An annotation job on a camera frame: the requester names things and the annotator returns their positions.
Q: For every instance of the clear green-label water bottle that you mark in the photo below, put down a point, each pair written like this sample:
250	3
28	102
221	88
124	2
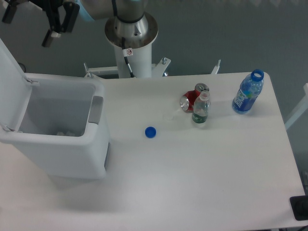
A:
201	107

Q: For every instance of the blue drink bottle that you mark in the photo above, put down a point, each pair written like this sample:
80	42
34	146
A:
250	88

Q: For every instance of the white trash can lid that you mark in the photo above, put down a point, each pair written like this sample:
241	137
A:
15	91

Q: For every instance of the white furniture leg right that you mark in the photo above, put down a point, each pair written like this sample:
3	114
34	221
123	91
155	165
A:
298	110

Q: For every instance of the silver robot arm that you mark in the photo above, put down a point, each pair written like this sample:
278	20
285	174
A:
128	24

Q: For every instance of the black device at edge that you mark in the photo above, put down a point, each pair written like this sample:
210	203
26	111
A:
299	206

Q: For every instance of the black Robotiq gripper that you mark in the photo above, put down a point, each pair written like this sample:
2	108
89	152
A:
51	8

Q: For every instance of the white plastic trash can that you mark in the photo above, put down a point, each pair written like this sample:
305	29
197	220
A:
64	130

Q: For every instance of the crushed red soda can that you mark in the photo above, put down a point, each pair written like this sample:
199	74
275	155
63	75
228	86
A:
187	100

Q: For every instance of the clear white bottle cap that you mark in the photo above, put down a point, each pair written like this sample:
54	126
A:
168	117

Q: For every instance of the white metal base frame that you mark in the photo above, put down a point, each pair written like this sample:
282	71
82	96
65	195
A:
158	70

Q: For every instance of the blue bottle cap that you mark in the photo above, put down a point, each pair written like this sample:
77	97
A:
150	132

